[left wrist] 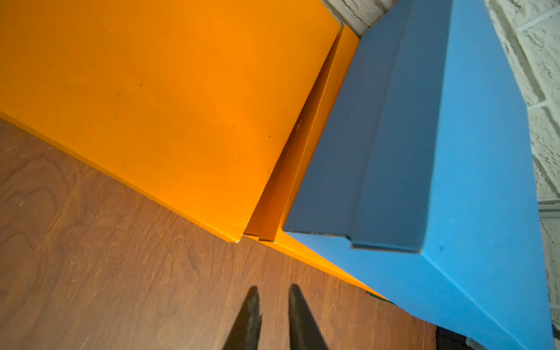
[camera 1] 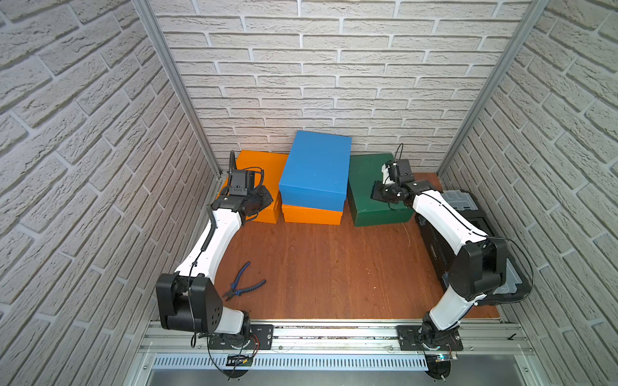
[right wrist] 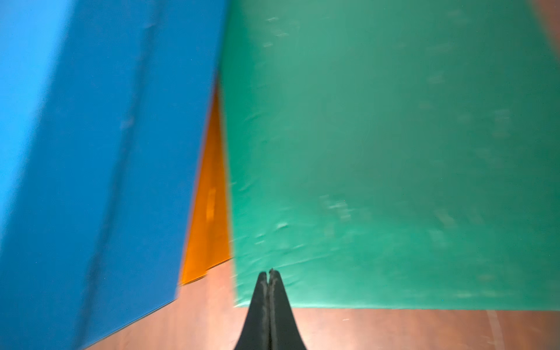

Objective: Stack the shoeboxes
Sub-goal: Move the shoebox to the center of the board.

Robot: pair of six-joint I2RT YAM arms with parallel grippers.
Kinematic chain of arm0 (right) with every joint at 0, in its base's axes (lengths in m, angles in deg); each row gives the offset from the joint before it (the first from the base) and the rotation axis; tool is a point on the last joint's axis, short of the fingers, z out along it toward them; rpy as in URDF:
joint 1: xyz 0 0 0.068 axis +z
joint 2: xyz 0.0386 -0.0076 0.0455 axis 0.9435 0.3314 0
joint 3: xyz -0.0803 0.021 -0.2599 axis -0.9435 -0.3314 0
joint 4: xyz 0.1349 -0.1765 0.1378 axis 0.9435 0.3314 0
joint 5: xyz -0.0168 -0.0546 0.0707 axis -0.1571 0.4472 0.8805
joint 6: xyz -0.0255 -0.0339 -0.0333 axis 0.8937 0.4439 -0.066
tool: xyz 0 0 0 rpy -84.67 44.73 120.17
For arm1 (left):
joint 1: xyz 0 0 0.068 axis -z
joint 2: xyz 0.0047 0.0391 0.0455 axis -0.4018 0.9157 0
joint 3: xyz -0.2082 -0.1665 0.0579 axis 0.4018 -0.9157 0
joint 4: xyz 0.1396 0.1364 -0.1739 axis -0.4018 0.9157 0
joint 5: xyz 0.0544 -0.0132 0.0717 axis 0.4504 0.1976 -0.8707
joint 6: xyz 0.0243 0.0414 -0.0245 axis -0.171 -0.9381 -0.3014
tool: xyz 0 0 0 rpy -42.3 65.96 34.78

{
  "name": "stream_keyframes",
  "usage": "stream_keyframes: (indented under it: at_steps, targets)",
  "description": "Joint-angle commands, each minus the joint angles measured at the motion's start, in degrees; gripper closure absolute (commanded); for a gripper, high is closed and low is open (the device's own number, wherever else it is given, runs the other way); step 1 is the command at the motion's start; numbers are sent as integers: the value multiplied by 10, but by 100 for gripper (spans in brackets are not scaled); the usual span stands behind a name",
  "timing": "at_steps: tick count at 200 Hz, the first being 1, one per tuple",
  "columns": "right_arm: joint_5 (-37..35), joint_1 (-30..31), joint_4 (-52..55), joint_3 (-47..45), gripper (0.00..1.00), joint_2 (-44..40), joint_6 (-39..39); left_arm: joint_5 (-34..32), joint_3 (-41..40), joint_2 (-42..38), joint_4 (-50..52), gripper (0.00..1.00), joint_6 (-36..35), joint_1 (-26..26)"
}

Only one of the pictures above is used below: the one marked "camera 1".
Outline orange shoebox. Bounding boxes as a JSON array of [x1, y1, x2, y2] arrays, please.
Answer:
[[282, 204, 343, 225], [229, 150, 288, 225]]

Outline green shoebox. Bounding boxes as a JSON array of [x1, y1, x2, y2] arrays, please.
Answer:
[[347, 153, 416, 228]]

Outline blue shoebox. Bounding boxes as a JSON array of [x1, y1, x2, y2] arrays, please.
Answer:
[[279, 130, 352, 212]]

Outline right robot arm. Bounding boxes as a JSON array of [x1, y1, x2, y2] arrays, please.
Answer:
[[371, 181, 508, 350]]

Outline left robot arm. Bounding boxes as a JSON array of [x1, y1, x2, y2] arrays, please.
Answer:
[[155, 186, 273, 339]]

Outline black plastic toolbox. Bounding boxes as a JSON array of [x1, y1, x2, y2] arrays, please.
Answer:
[[412, 190, 533, 306]]

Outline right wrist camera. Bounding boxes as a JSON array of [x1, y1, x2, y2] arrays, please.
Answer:
[[381, 143, 415, 185]]

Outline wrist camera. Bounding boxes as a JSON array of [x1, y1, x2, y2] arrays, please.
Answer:
[[225, 151, 264, 196], [381, 143, 415, 185]]

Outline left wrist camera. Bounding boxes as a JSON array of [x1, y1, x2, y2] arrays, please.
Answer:
[[225, 151, 264, 196]]

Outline blue handled pliers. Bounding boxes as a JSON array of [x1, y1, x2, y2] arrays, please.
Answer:
[[221, 261, 267, 302]]

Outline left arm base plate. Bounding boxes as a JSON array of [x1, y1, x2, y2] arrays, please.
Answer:
[[208, 323, 275, 353]]

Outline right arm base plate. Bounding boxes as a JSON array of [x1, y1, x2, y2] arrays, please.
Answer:
[[396, 325, 464, 352]]

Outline aluminium front rail frame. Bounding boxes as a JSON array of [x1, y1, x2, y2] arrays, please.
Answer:
[[124, 319, 550, 385]]

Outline left corner aluminium post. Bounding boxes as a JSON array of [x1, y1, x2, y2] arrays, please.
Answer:
[[134, 0, 221, 178]]

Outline corner aluminium post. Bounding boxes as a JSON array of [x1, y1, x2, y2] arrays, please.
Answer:
[[134, 0, 221, 178], [436, 0, 550, 177]]

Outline right corner aluminium post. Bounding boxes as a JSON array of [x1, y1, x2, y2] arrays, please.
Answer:
[[436, 0, 550, 177]]

